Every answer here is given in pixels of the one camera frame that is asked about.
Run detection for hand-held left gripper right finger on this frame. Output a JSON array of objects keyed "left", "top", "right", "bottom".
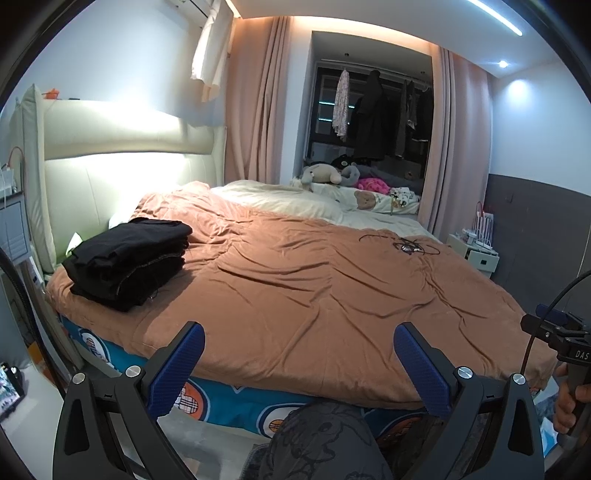
[{"left": 393, "top": 320, "right": 546, "bottom": 480}]

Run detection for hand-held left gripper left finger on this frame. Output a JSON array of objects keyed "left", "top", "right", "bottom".
[{"left": 53, "top": 320, "right": 206, "bottom": 480}]

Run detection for person's right hand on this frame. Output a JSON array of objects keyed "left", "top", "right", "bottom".
[{"left": 553, "top": 364, "right": 575, "bottom": 435}]

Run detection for blue printed bed sheet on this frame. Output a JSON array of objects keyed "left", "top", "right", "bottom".
[{"left": 58, "top": 316, "right": 444, "bottom": 444}]

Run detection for white nightstand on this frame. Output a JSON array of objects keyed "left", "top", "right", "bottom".
[{"left": 445, "top": 233, "right": 502, "bottom": 278}]

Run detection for stack of folded black clothes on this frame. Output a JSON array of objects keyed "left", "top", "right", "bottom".
[{"left": 61, "top": 218, "right": 194, "bottom": 313}]

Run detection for person's patterned trouser leg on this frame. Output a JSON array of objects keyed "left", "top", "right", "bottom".
[{"left": 256, "top": 401, "right": 395, "bottom": 480}]

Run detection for brown fleece blanket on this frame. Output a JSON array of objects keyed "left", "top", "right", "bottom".
[{"left": 45, "top": 181, "right": 557, "bottom": 409}]

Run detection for black tablet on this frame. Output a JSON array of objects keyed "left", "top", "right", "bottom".
[{"left": 0, "top": 362, "right": 26, "bottom": 423}]

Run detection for white bear print quilt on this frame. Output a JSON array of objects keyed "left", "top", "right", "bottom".
[{"left": 311, "top": 182, "right": 422, "bottom": 217}]

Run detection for pink curtain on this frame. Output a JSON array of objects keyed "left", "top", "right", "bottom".
[
  {"left": 418, "top": 46, "right": 492, "bottom": 241},
  {"left": 224, "top": 16, "right": 315, "bottom": 185}
]

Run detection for pink fluffy cloth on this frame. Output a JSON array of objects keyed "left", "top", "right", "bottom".
[{"left": 355, "top": 178, "right": 393, "bottom": 195}]

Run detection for cream padded headboard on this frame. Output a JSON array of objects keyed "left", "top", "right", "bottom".
[{"left": 9, "top": 83, "right": 228, "bottom": 278}]

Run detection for cream duvet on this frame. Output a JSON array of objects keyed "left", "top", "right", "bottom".
[{"left": 210, "top": 179, "right": 439, "bottom": 241}]

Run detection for grey window seat cushion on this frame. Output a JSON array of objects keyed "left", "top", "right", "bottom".
[{"left": 358, "top": 164, "right": 424, "bottom": 192}]

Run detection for grey plush elephant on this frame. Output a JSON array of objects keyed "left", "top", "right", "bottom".
[{"left": 339, "top": 164, "right": 363, "bottom": 188}]

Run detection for grey bedside cabinet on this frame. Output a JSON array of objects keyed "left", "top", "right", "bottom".
[{"left": 0, "top": 190, "right": 34, "bottom": 266}]

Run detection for beige plush toy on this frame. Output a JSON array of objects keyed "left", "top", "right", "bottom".
[{"left": 300, "top": 162, "right": 345, "bottom": 188}]

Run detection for hanging dark garments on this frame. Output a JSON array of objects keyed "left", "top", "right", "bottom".
[{"left": 394, "top": 78, "right": 435, "bottom": 158}]

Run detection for hanging black coat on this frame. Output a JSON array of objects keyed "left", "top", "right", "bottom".
[{"left": 353, "top": 69, "right": 393, "bottom": 162}]

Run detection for dark window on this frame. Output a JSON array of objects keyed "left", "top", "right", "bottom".
[{"left": 305, "top": 30, "right": 435, "bottom": 185}]

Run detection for ceiling light strip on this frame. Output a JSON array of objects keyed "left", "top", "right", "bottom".
[{"left": 466, "top": 0, "right": 525, "bottom": 37}]

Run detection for white hanging cloth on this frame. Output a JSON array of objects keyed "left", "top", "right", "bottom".
[{"left": 191, "top": 0, "right": 232, "bottom": 102}]

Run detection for white wire rack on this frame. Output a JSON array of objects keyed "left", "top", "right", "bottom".
[{"left": 473, "top": 203, "right": 496, "bottom": 252}]

